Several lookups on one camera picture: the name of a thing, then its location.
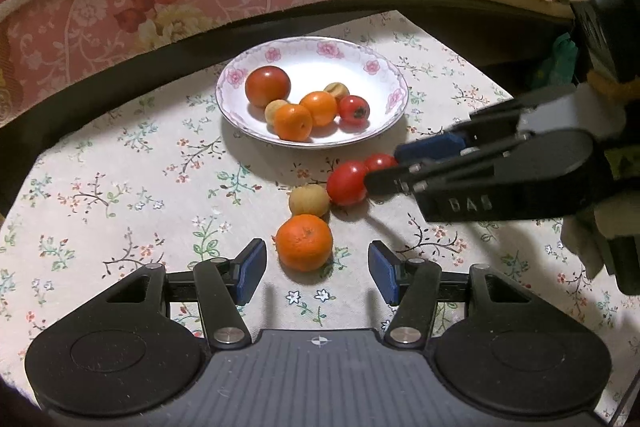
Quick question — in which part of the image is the green cloth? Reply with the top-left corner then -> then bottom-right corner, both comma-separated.
533,32 -> 578,89

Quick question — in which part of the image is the small tangerine in plate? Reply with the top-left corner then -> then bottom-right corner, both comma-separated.
300,91 -> 337,127

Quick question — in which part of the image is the large red tomato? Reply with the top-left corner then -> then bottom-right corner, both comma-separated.
245,66 -> 291,108

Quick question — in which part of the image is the tan longan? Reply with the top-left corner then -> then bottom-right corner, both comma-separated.
288,184 -> 331,218
323,82 -> 350,102
264,98 -> 288,127

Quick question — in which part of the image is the tan longan in plate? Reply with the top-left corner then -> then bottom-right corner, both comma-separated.
323,82 -> 350,102

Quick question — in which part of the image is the red cherry tomato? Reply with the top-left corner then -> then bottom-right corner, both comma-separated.
338,95 -> 370,126
326,160 -> 369,207
363,153 -> 398,172

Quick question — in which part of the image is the floral white tablecloth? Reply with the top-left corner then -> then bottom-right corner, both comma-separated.
1,12 -> 639,417

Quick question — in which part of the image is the orange tangerine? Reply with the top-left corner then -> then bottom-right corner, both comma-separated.
272,104 -> 314,142
274,215 -> 333,272

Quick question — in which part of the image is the white floral plate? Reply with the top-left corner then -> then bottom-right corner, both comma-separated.
215,36 -> 408,150

